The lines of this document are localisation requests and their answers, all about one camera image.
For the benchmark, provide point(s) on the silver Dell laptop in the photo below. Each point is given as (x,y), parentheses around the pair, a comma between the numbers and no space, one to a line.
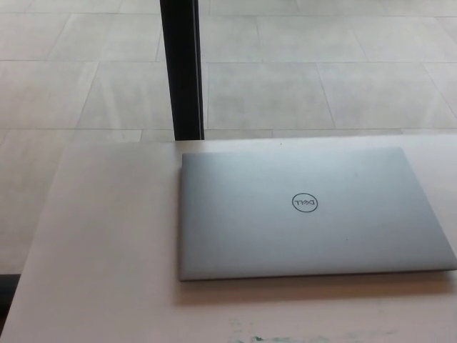
(285,228)

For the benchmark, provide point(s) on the black vertical post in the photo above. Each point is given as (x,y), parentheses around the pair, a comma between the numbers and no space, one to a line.
(184,68)

